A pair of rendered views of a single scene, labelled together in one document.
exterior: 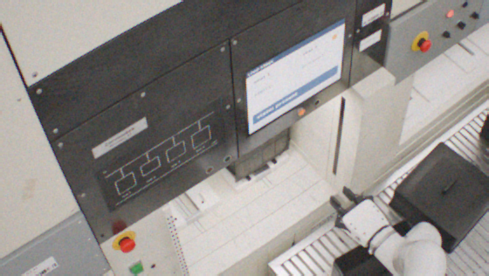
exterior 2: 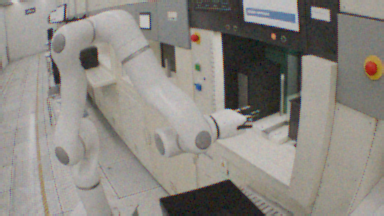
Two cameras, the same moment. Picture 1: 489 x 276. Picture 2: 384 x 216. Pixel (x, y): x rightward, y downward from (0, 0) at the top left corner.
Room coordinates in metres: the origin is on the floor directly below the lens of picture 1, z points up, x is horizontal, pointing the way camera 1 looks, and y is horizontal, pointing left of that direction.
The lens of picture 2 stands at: (0.77, -1.14, 1.58)
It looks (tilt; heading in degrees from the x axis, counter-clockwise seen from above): 22 degrees down; 94
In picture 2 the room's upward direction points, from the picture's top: 4 degrees counter-clockwise
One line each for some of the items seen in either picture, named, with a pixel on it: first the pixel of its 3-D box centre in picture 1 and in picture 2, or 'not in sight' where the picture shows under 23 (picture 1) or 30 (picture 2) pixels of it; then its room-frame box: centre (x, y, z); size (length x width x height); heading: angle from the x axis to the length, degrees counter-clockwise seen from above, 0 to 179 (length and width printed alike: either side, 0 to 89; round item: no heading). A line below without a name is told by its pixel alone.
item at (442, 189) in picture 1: (446, 192); not in sight; (1.08, -0.68, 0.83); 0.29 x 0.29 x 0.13; 40
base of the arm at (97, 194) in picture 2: not in sight; (93, 198); (0.28, -0.31, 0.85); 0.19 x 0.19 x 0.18
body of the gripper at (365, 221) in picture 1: (367, 224); (223, 123); (0.80, -0.31, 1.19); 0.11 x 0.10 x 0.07; 34
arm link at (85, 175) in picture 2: not in sight; (83, 152); (0.29, -0.28, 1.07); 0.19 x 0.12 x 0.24; 79
